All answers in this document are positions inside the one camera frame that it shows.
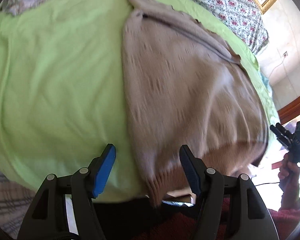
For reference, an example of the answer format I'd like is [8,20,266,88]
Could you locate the red fuzzy sleeve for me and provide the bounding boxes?
[269,209,300,239]

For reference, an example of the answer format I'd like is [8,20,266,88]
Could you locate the person's right hand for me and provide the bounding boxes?
[278,153,300,210]

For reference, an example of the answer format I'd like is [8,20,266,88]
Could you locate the floral white pink quilt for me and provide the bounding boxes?
[192,0,269,55]

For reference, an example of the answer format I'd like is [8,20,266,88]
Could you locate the brown wooden bed frame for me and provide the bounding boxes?
[278,96,300,124]

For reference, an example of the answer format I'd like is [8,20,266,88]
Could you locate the beige knit sweater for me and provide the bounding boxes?
[122,0,269,206]

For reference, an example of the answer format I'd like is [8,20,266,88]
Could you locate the light blue cloth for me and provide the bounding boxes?
[261,73,272,94]

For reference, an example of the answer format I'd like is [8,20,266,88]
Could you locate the light green bed sheet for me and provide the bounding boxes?
[0,0,279,202]

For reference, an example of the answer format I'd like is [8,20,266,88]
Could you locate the plaid grey trousers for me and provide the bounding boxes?
[0,172,36,239]

